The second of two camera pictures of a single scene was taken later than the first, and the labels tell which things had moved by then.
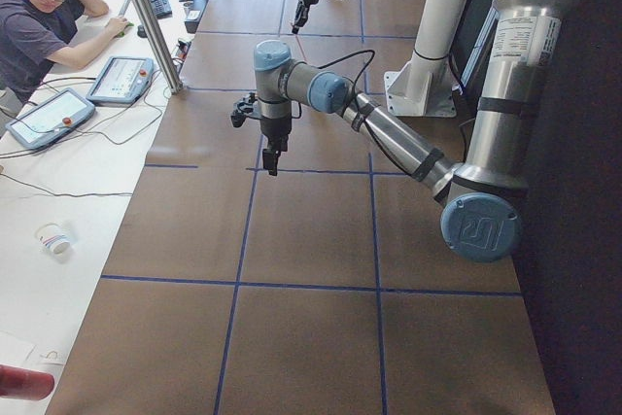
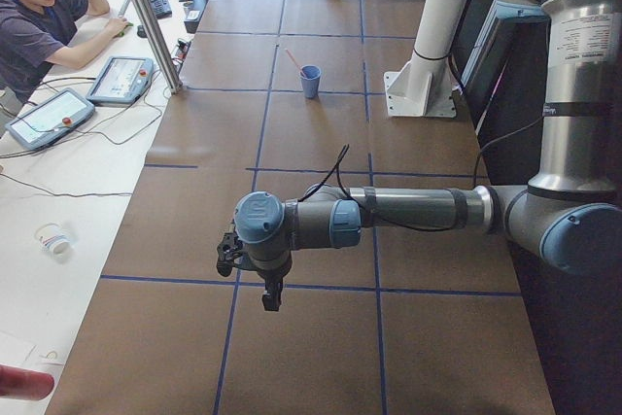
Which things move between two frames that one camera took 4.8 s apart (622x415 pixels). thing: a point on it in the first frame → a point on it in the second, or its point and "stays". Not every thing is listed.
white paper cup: x=51 y=237 stays
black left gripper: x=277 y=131 → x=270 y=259
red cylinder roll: x=20 y=383 stays
